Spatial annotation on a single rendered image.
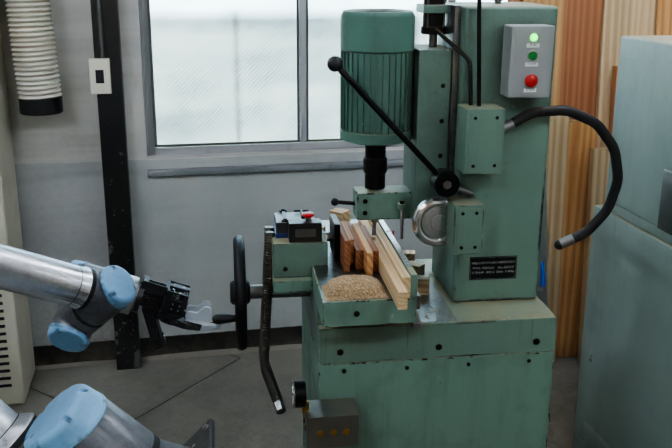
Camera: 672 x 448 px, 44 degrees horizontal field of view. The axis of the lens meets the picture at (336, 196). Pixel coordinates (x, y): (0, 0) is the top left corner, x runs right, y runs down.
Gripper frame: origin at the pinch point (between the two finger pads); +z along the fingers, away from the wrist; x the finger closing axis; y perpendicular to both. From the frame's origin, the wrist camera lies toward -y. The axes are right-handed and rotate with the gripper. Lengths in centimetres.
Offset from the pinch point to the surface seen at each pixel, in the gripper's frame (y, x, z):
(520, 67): 83, -7, 44
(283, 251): 22.1, 3.9, 9.9
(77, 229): -36, 139, -46
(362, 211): 36.8, 7.2, 25.6
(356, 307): 21.8, -19.2, 25.2
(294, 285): 15.3, 1.8, 15.0
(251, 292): 7.8, 9.2, 6.9
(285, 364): -63, 129, 51
